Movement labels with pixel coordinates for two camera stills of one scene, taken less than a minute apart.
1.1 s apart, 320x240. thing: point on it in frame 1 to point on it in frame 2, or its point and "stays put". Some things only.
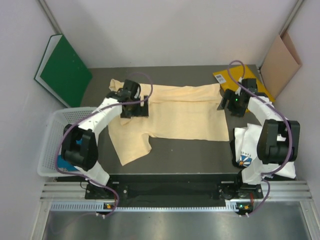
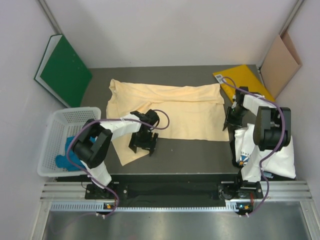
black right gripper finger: x=222 y=104 to x=228 y=118
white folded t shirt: x=246 y=140 stays put
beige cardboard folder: x=280 y=65 stays put
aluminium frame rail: x=275 y=190 stays put
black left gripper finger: x=126 y=113 to x=134 y=143
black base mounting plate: x=173 y=190 stays put
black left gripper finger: x=143 y=111 to x=153 y=143
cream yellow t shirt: x=194 y=112 stays put
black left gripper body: x=135 y=102 to x=144 y=139
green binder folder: x=62 y=71 stays put
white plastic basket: x=59 y=121 stays put
